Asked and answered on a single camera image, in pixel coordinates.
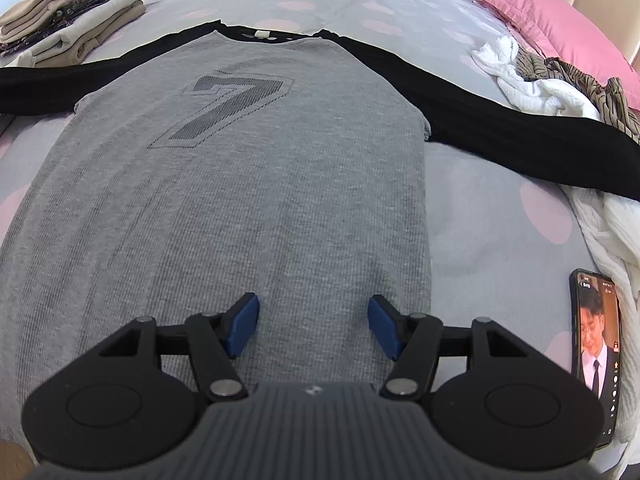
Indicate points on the pink pillow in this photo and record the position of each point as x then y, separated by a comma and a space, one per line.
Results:
550, 20

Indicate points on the cream folded garment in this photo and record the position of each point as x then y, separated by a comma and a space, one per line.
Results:
100, 17

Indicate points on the white crinkled garment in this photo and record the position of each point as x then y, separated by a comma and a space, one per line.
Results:
615, 240

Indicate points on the brown striped garment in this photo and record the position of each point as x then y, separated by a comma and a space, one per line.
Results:
590, 90

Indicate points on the grey shirt with black sleeves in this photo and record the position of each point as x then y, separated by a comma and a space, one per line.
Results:
225, 200

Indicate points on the black smartphone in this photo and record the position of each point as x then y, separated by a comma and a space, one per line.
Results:
597, 360

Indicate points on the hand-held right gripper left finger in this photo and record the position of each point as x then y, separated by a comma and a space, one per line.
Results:
242, 327

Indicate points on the dark floral folded garment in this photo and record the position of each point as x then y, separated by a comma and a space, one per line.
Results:
60, 20

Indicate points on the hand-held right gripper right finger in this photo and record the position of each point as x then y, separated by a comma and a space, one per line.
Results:
387, 327

